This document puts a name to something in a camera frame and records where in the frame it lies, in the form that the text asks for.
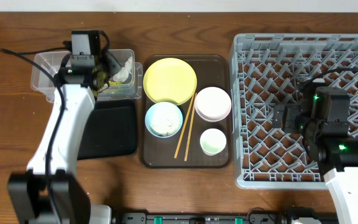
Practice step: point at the wooden chopstick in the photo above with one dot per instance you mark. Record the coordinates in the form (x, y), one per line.
(184, 126)
(190, 114)

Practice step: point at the pink white bowl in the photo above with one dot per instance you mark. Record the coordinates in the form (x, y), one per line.
(213, 104)

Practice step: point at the left wooden chopstick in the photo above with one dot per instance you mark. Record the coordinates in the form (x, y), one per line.
(184, 126)

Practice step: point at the dark brown serving tray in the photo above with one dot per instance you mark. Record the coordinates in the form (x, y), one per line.
(171, 153)

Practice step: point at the grey dishwasher rack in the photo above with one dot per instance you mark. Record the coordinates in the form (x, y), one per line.
(265, 69)

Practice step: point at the small pale green cup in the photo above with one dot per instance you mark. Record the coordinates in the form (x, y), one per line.
(212, 141)

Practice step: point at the right wooden chopstick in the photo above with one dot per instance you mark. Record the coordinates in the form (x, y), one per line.
(190, 114)

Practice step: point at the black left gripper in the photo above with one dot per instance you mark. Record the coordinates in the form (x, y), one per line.
(115, 65)

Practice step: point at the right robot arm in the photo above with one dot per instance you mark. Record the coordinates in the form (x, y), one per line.
(337, 161)

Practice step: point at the black waste tray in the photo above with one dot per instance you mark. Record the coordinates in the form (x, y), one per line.
(110, 131)

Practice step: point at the green orange snack wrapper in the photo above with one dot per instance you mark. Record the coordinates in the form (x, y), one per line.
(112, 86)

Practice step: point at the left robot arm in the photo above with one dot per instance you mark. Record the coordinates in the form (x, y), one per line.
(48, 191)

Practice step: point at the light blue bowl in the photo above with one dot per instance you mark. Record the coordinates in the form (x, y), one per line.
(166, 106)

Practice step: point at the pile of rice scraps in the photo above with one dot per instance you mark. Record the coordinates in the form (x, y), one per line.
(164, 123)

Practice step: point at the yellow plate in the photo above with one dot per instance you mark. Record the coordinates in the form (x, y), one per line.
(170, 80)

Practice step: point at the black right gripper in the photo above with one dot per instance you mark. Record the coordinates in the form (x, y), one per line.
(291, 112)

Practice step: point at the white tissue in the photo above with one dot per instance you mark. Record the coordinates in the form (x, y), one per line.
(124, 72)

